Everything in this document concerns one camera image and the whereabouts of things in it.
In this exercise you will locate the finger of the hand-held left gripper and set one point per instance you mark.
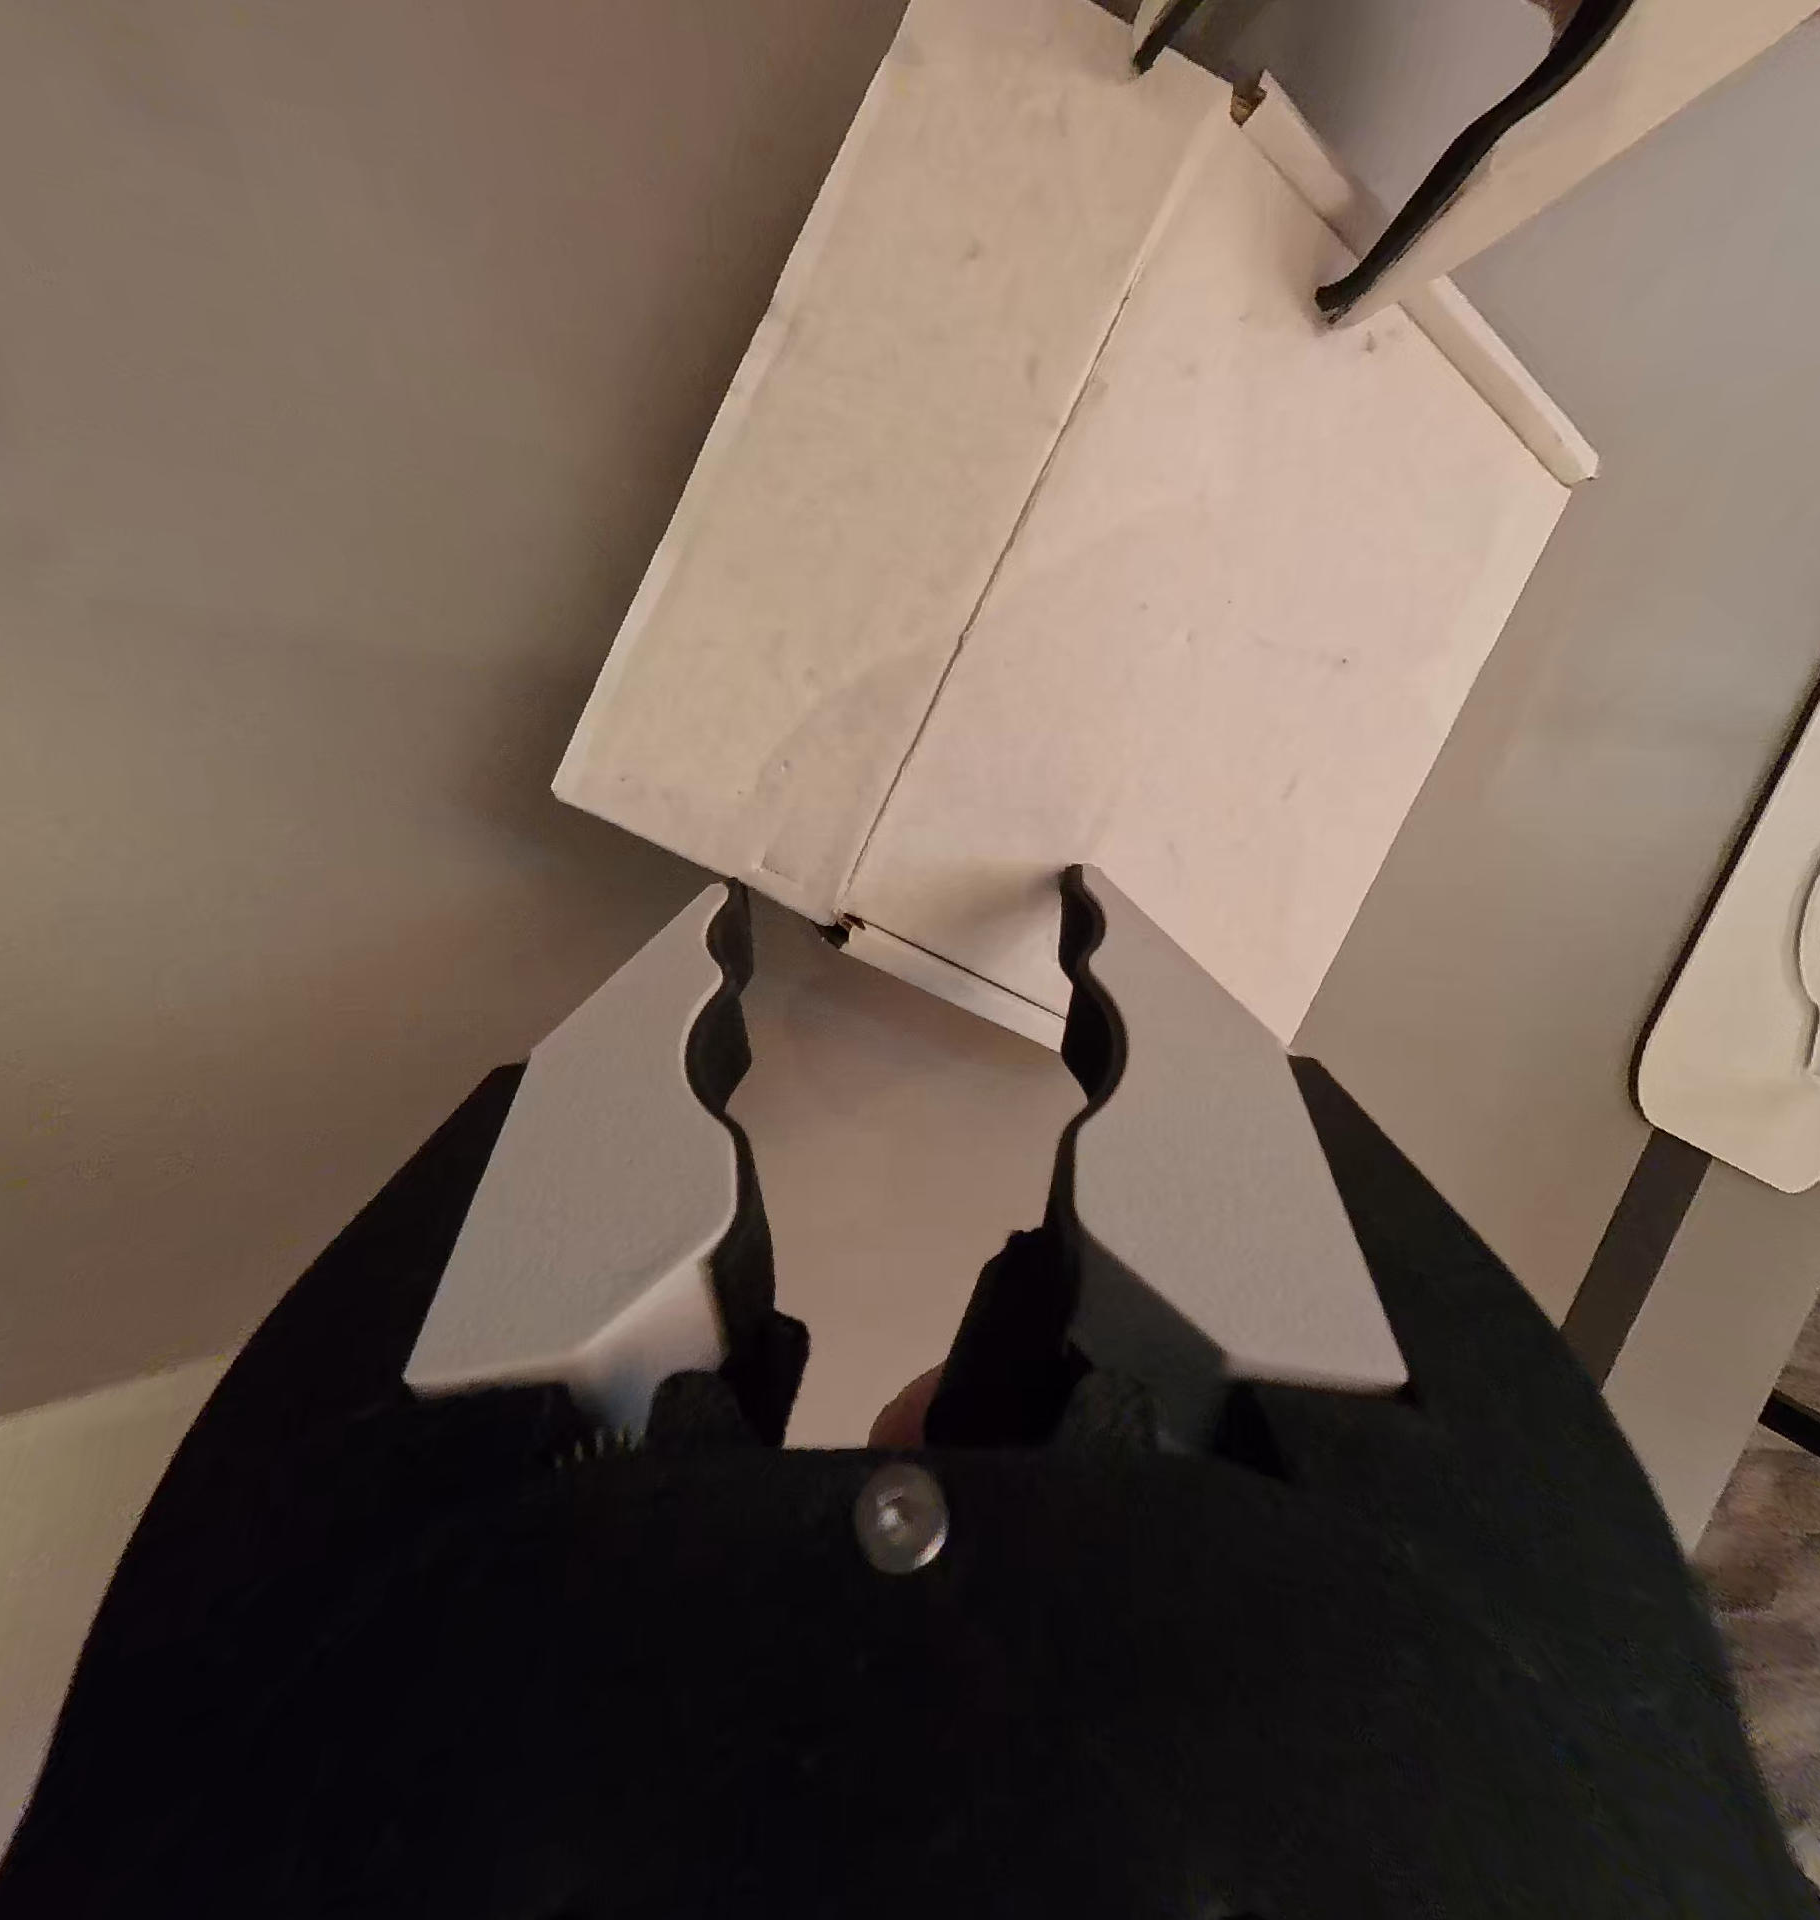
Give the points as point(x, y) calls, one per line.
point(1601, 135)
point(1173, 31)

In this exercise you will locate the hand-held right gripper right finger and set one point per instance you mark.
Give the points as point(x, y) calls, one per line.
point(1225, 1199)

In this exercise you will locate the person's right hand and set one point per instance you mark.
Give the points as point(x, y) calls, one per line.
point(911, 1411)

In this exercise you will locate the white cardboard box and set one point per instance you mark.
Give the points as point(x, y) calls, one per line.
point(1149, 600)

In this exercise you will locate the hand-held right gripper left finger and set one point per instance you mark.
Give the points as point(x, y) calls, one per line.
point(596, 1199)

